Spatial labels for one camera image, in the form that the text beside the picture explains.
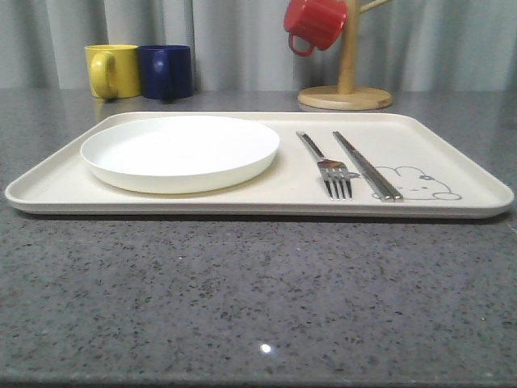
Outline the white round plate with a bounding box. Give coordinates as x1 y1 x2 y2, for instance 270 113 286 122
80 115 280 194

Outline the grey curtain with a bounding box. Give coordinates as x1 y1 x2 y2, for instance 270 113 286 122
1 1 516 91

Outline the yellow mug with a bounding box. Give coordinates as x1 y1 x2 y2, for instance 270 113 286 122
85 44 141 99

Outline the dark blue mug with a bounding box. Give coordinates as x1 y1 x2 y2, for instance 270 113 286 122
137 44 194 100

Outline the silver fork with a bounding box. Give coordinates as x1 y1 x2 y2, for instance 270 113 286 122
296 131 352 200

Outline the wooden mug tree stand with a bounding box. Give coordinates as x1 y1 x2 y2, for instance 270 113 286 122
297 1 393 111

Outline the cream rabbit serving tray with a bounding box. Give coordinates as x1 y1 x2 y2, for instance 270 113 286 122
5 112 514 218

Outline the red mug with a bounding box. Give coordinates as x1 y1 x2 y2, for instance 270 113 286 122
284 0 347 57

